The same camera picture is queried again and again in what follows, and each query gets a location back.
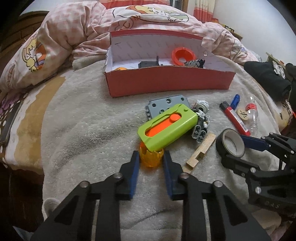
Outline wooden notched block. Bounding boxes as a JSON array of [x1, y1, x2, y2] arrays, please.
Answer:
[[183, 132, 216, 174]]

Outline brown wooden headboard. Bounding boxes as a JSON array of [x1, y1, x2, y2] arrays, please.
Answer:
[[0, 10, 49, 61]]

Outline dark patterned fabric beanbag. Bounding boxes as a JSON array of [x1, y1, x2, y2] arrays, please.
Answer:
[[184, 59, 205, 68]]

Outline orange translucent crown cup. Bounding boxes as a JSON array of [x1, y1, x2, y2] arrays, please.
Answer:
[[139, 142, 164, 168]]

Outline orange ping pong ball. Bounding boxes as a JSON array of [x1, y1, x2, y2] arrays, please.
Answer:
[[115, 67, 128, 71]]

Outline green orange toy cutter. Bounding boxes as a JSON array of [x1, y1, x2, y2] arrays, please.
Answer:
[[137, 104, 198, 152]]

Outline clear plastic bottle red label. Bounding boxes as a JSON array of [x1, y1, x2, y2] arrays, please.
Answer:
[[245, 96, 258, 135]]

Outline grey white towel blanket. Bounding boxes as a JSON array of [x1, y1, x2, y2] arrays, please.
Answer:
[[41, 59, 279, 240]]

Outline white black robot figure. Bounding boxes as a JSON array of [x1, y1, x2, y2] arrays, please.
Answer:
[[191, 100, 210, 144]]

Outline dotted brown bed sheet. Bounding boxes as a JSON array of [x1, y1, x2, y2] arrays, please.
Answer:
[[1, 91, 27, 168]]

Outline red cardboard box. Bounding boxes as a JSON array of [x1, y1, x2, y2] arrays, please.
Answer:
[[104, 29, 235, 97]]

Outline pink checkered quilt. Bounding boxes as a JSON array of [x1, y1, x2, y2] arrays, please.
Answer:
[[1, 1, 257, 93]]

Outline red white curtain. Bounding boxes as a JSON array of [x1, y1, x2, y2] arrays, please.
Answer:
[[193, 0, 215, 23]]

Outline black clothing pile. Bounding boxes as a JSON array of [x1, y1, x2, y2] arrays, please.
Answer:
[[244, 61, 295, 111]]

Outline black metal tray piece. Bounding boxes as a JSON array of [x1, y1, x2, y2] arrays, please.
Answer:
[[138, 56, 160, 68]]

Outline round wooden chess piece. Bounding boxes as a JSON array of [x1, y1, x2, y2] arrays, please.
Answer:
[[236, 108, 249, 121]]

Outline black tape roll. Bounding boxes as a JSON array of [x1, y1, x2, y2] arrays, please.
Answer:
[[216, 128, 245, 158]]

